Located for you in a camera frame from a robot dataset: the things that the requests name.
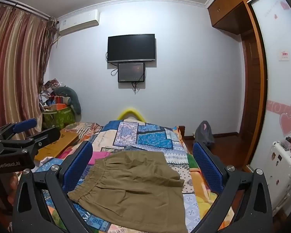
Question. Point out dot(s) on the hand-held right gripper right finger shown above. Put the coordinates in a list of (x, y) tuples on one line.
[(207, 166)]

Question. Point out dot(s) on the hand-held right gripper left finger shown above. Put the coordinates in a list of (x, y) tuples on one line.
[(79, 166)]

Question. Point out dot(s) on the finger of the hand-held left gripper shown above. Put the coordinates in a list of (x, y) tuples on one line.
[(26, 124), (44, 137)]

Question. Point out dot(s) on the olive green pants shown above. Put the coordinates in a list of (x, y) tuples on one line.
[(135, 187)]

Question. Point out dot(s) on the wooden bedside board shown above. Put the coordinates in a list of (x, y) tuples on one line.
[(55, 143)]

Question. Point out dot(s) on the green storage box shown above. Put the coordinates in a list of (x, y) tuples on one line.
[(59, 119)]

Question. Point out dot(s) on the pink cloth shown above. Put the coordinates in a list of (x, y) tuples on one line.
[(100, 155)]

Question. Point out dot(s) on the grey backpack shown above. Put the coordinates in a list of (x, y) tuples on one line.
[(204, 134)]

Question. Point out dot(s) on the pile of papers and boxes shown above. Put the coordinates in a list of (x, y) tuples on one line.
[(48, 92)]

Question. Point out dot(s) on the grey plush toy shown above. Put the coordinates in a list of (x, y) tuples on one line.
[(70, 97)]

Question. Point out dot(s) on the striped red curtain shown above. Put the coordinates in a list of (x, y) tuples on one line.
[(17, 65)]

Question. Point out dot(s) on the patchwork printed blanket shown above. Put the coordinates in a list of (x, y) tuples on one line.
[(150, 136)]

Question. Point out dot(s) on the white cabinet with stickers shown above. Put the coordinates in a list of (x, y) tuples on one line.
[(285, 172)]

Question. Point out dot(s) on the white sliding wardrobe door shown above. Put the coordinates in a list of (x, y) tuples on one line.
[(278, 85)]

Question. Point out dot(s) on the white air conditioner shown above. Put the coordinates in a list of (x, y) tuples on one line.
[(78, 23)]

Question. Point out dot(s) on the wooden overhead cabinet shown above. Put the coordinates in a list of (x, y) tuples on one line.
[(229, 4)]

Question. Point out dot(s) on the yellow curved bed rail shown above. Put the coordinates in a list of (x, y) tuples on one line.
[(131, 112)]

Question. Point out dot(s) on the wooden wardrobe frame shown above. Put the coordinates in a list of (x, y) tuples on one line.
[(253, 85)]

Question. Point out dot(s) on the small black wall monitor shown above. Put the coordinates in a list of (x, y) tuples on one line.
[(131, 72)]

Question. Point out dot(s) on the black wall television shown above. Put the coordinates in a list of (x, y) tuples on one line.
[(132, 48)]

